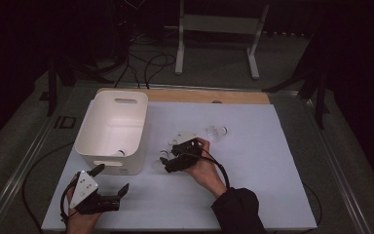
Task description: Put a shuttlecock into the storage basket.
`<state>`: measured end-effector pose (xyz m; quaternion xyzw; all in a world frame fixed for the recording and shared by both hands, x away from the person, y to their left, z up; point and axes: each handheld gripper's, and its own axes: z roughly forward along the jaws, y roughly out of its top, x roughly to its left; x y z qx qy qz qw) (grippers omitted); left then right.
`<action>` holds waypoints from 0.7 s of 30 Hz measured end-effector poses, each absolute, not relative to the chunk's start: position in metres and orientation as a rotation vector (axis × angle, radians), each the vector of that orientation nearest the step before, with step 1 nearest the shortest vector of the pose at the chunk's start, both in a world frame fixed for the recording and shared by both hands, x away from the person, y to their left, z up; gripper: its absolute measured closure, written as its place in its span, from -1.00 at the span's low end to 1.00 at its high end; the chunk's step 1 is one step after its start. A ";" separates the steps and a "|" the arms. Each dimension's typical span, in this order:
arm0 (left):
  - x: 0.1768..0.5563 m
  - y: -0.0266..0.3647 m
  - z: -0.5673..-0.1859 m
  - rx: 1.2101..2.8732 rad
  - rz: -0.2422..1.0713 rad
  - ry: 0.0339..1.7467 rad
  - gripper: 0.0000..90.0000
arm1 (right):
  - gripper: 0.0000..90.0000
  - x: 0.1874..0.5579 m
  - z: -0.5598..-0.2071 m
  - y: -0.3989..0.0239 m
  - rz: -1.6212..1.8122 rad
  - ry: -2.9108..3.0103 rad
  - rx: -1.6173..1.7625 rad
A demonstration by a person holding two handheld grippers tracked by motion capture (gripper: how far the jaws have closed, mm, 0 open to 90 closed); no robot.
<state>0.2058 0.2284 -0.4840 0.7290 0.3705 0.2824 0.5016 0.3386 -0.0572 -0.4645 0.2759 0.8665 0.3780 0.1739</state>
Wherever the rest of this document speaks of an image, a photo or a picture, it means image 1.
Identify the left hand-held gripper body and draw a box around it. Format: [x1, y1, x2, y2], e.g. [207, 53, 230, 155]
[69, 170, 122, 215]

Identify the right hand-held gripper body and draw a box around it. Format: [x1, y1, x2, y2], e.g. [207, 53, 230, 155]
[165, 130, 205, 174]

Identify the white plastic bin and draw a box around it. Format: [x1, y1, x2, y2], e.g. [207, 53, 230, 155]
[74, 90, 150, 176]

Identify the person's right hand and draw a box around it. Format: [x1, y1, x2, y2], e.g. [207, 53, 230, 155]
[185, 136, 229, 200]

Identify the person's left hand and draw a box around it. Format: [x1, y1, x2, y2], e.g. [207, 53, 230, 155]
[64, 175, 104, 234]

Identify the white table mat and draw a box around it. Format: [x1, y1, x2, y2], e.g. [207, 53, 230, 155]
[41, 99, 318, 232]

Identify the black floor socket plate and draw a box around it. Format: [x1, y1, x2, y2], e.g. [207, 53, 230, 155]
[54, 115, 78, 131]

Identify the wooden table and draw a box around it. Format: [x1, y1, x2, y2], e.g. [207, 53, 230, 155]
[96, 87, 271, 105]

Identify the black stand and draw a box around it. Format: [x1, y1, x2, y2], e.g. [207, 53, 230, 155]
[46, 53, 115, 118]
[262, 30, 331, 130]

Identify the white metal stand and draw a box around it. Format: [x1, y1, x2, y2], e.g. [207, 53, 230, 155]
[165, 0, 271, 81]

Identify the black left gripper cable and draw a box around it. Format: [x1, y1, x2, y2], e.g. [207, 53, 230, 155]
[59, 179, 80, 224]

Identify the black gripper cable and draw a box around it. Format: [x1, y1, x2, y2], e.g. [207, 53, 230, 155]
[59, 179, 80, 224]
[192, 150, 323, 228]

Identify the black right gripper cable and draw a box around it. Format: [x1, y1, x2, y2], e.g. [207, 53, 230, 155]
[192, 150, 323, 228]

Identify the long black floor cable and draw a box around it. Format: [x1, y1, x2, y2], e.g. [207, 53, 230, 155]
[21, 140, 76, 234]

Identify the looped black floor cable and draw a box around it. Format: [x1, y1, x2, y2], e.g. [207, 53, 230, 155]
[143, 53, 177, 90]

